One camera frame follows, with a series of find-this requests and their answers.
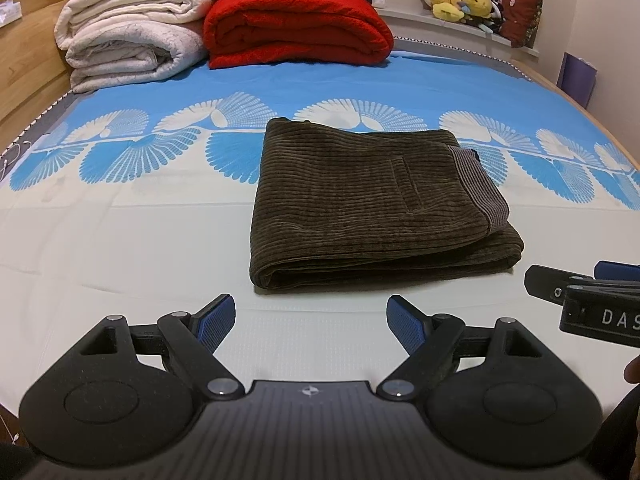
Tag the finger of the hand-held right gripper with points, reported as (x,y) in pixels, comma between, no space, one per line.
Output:
(545,282)
(620,270)

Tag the person's right hand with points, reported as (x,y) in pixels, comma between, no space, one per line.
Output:
(634,372)

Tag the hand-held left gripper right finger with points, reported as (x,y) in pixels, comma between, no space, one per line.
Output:
(407,324)

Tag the purple bag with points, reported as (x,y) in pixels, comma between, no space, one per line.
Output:
(577,80)

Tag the white patterned folded quilt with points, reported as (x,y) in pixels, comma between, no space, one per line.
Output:
(130,55)

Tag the dark red cushion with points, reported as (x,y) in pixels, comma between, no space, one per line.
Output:
(522,15)

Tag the cream folded quilt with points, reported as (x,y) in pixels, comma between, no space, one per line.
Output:
(135,7)

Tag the clear tissue pack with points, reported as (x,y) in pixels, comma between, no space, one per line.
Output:
(9,14)

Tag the white windowsill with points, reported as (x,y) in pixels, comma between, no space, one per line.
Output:
(440,30)

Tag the red folded blanket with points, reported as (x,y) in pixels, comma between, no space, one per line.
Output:
(300,25)

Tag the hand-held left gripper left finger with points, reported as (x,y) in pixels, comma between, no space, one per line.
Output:
(216,322)

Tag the blue white printed bed sheet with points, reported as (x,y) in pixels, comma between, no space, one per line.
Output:
(125,240)

